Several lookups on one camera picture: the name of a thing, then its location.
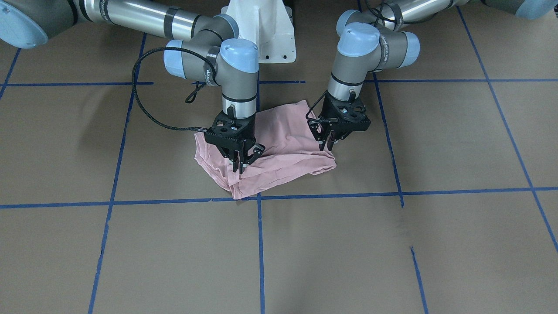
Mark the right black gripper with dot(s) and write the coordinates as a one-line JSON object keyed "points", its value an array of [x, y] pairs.
{"points": [[257, 151]]}

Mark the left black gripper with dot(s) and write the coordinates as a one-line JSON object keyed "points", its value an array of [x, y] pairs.
{"points": [[318, 131]]}

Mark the pink Snoopy t-shirt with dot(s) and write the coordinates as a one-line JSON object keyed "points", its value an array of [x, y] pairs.
{"points": [[290, 152]]}

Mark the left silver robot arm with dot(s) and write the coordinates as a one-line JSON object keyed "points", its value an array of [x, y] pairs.
{"points": [[370, 41]]}

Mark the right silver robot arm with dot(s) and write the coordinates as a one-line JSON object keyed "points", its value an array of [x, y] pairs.
{"points": [[205, 49]]}

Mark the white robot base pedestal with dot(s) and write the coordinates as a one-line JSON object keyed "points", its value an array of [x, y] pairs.
{"points": [[267, 23]]}

